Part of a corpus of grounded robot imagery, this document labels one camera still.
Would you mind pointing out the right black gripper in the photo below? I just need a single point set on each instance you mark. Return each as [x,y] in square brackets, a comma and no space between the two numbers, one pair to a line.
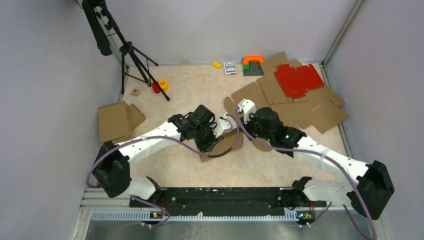
[246,126]

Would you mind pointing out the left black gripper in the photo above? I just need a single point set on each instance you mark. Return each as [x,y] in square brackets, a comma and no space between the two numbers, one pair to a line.
[213,140]

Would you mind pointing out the brown cardboard box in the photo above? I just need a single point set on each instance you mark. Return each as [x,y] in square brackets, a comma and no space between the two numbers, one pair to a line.
[117,121]
[227,141]

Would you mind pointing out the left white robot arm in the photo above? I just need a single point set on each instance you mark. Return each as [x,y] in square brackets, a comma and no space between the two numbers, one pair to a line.
[114,161]

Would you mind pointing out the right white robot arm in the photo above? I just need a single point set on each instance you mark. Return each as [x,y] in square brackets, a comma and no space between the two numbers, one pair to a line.
[366,187]

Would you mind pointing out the playing card deck box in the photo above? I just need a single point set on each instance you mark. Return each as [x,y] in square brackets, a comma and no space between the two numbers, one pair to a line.
[230,67]

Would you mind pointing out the folded brown cardboard box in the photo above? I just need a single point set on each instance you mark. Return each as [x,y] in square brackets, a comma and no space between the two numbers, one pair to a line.
[117,121]

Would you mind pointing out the small brown cardboard blank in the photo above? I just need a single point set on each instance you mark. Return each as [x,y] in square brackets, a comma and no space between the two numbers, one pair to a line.
[274,94]

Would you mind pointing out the red flat cardboard blank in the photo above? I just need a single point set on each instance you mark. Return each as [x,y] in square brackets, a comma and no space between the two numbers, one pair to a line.
[297,82]

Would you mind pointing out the yellow round toy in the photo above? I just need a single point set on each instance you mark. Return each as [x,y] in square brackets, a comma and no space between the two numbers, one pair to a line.
[164,85]

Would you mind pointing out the green toy block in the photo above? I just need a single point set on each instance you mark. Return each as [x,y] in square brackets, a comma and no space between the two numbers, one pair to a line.
[246,67]

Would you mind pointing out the large brown cardboard sheet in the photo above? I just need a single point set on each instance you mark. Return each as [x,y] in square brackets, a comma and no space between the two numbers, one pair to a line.
[322,110]

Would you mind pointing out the yellow small block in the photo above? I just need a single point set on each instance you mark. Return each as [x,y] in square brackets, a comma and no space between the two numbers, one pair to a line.
[217,64]

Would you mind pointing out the orange horseshoe toy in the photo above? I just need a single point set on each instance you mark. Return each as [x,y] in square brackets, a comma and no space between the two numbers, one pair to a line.
[252,58]

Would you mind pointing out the small wooden cube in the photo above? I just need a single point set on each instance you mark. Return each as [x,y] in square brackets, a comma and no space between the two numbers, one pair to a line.
[135,92]

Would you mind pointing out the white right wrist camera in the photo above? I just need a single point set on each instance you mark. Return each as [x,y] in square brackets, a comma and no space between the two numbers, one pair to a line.
[246,107]

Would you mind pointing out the grey lego base plate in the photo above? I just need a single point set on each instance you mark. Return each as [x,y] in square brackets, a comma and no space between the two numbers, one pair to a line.
[255,70]

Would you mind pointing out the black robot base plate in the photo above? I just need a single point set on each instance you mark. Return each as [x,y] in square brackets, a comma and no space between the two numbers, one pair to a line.
[229,201]

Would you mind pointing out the black camera tripod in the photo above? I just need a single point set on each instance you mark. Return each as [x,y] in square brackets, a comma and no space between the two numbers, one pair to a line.
[111,41]

